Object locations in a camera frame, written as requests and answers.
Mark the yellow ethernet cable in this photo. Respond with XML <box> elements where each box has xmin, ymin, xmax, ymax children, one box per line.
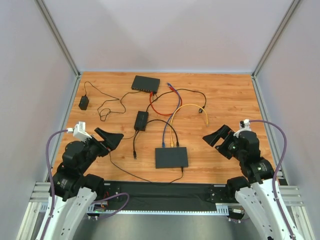
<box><xmin>169</xmin><ymin>103</ymin><xmax>210</xmax><ymax>148</ymax></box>

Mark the black switch power cable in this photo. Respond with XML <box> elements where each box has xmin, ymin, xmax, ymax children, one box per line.
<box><xmin>108</xmin><ymin>152</ymin><xmax>185</xmax><ymax>184</ymax></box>

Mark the black ethernet cable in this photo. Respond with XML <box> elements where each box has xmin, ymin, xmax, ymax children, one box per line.
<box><xmin>131</xmin><ymin>119</ymin><xmax>180</xmax><ymax>160</ymax></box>

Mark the black network switch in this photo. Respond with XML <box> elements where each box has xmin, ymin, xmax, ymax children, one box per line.
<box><xmin>155</xmin><ymin>147</ymin><xmax>189</xmax><ymax>169</ymax></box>
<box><xmin>131</xmin><ymin>75</ymin><xmax>160</xmax><ymax>93</ymax></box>

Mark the blue ethernet cable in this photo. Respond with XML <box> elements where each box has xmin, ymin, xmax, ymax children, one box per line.
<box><xmin>161</xmin><ymin>82</ymin><xmax>182</xmax><ymax>148</ymax></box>

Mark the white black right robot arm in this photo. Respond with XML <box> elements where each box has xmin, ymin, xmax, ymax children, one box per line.
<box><xmin>203</xmin><ymin>119</ymin><xmax>304</xmax><ymax>240</ymax></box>

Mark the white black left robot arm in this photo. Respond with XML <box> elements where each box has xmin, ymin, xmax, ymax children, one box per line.
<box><xmin>36</xmin><ymin>122</ymin><xmax>124</xmax><ymax>240</ymax></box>

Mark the small black middle box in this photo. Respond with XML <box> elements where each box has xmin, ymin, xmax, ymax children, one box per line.
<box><xmin>134</xmin><ymin>111</ymin><xmax>149</xmax><ymax>132</ymax></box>

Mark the black power adapter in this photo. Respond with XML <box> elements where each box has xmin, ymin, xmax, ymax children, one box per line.
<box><xmin>78</xmin><ymin>95</ymin><xmax>89</xmax><ymax>111</ymax></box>

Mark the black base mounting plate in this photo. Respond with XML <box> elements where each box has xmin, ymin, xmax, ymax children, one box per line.
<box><xmin>104</xmin><ymin>181</ymin><xmax>238</xmax><ymax>212</ymax></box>

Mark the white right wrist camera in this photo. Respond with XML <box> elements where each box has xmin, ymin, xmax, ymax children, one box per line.
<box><xmin>233</xmin><ymin>119</ymin><xmax>252</xmax><ymax>138</ymax></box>

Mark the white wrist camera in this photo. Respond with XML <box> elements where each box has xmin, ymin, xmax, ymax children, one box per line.
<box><xmin>233</xmin><ymin>119</ymin><xmax>252</xmax><ymax>138</ymax></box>
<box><xmin>66</xmin><ymin>121</ymin><xmax>92</xmax><ymax>142</ymax></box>

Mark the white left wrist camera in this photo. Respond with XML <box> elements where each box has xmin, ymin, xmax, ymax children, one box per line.
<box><xmin>66</xmin><ymin>121</ymin><xmax>92</xmax><ymax>142</ymax></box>

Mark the thin black adapter cable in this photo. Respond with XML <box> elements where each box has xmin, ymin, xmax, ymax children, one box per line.
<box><xmin>83</xmin><ymin>80</ymin><xmax>140</xmax><ymax>123</ymax></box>

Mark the black cable with usb plug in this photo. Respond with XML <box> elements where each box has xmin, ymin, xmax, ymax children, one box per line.
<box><xmin>145</xmin><ymin>88</ymin><xmax>207</xmax><ymax>114</ymax></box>

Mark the red ethernet cable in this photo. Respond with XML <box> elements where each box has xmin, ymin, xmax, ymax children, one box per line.
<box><xmin>149</xmin><ymin>85</ymin><xmax>183</xmax><ymax>116</ymax></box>

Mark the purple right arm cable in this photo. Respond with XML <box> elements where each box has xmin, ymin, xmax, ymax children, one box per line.
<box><xmin>249</xmin><ymin>119</ymin><xmax>298</xmax><ymax>240</ymax></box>

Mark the aluminium front frame rail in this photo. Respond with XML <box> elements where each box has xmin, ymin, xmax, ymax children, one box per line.
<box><xmin>17</xmin><ymin>177</ymin><xmax>314</xmax><ymax>240</ymax></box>

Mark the right aluminium frame post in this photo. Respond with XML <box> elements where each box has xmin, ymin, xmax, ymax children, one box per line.
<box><xmin>251</xmin><ymin>0</ymin><xmax>302</xmax><ymax>77</ymax></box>

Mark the aluminium frame post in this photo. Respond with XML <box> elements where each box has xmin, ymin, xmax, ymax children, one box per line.
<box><xmin>251</xmin><ymin>0</ymin><xmax>302</xmax><ymax>77</ymax></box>
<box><xmin>34</xmin><ymin>0</ymin><xmax>81</xmax><ymax>77</ymax></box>

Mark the left aluminium frame post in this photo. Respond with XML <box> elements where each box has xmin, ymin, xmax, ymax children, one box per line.
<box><xmin>34</xmin><ymin>0</ymin><xmax>81</xmax><ymax>77</ymax></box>

